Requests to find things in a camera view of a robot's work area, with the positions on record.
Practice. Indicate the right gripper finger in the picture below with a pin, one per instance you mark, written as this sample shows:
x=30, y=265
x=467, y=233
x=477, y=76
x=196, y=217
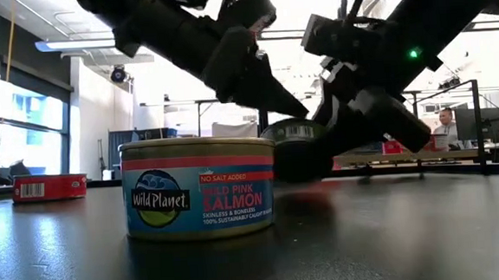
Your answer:
x=382, y=114

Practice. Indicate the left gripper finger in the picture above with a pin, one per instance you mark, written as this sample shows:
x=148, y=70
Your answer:
x=264, y=95

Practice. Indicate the red seafood can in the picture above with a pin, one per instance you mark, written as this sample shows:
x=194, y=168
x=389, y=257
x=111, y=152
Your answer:
x=438, y=142
x=391, y=147
x=48, y=187

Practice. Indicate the gold-lidded green seafood can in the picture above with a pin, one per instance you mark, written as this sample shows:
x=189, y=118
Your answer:
x=294, y=154

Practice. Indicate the blue Wild Planet salmon can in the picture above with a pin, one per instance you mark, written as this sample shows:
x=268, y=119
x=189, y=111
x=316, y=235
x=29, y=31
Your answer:
x=198, y=195

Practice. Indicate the white board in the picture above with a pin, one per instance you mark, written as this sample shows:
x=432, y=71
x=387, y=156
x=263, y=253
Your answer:
x=233, y=130

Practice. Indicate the person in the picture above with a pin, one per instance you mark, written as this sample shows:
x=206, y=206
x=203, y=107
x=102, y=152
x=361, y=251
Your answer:
x=448, y=128

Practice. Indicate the black ceiling spotlight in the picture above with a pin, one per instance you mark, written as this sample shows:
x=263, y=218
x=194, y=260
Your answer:
x=118, y=74

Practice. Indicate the dark background monitor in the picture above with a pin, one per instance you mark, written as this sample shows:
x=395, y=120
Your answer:
x=480, y=126

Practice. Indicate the overhead light bar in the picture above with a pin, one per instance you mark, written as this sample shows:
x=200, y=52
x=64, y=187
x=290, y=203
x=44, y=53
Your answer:
x=74, y=44

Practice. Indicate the white cup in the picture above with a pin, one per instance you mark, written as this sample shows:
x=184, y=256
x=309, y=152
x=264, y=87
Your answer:
x=107, y=174

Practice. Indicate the black table mat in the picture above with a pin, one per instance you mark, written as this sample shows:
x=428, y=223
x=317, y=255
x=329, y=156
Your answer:
x=257, y=261

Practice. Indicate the large glass window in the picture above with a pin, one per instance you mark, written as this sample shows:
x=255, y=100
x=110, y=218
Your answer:
x=28, y=140

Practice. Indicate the black bag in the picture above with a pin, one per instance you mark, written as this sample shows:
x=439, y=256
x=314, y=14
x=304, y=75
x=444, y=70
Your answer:
x=19, y=168

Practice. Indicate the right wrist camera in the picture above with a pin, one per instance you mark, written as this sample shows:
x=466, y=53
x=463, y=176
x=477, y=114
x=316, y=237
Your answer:
x=338, y=36

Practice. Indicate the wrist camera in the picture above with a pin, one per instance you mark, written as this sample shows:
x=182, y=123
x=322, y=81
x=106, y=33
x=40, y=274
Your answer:
x=338, y=36
x=246, y=10

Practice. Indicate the black background workbench frame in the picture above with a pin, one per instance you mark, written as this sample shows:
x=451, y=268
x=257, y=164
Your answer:
x=199, y=117

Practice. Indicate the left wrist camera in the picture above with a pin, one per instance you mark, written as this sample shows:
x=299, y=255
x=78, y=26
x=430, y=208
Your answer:
x=246, y=10

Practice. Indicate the black metal shelf frame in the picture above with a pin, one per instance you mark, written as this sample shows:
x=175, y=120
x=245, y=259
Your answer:
x=476, y=122

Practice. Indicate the black metal table frame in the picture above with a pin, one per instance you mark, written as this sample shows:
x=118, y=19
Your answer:
x=104, y=183

